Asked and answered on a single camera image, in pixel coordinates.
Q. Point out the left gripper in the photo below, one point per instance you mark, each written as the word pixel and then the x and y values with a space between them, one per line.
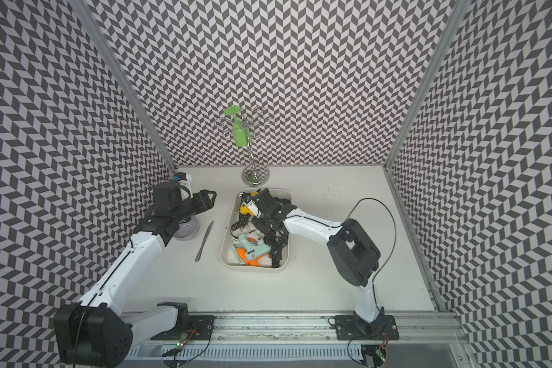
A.
pixel 204 201

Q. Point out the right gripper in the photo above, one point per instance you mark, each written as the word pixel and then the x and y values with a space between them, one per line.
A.
pixel 262 227

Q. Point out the cream plastic storage box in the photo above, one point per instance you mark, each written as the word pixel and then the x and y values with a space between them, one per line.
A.
pixel 274 261

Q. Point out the yellow hot glue gun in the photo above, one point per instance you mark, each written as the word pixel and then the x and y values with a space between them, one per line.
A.
pixel 248 204

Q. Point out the orange hot glue gun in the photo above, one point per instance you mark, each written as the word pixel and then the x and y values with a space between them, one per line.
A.
pixel 252 258

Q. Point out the light blue hot glue gun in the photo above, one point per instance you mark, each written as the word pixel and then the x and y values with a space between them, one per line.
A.
pixel 240 254

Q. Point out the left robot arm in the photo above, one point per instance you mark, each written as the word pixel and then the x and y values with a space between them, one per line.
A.
pixel 92 331

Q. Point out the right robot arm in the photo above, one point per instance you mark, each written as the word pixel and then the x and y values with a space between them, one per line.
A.
pixel 353 252

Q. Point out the lilac bowl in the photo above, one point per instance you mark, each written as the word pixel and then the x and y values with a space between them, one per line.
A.
pixel 187 230

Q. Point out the metal knife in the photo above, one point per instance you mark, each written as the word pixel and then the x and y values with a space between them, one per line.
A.
pixel 204 241

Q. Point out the green spray bottle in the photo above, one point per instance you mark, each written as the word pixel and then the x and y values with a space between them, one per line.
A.
pixel 239 131

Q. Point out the chrome hook stand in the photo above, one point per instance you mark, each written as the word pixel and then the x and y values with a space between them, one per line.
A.
pixel 255 174

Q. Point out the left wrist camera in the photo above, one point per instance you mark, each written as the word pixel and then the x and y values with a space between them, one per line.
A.
pixel 184 184

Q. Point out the aluminium front rail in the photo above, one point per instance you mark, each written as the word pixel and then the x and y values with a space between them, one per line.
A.
pixel 413 327

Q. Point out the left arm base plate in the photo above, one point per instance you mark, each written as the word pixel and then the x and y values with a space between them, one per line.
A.
pixel 199 327

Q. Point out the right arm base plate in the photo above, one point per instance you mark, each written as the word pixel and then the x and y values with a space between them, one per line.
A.
pixel 349 327

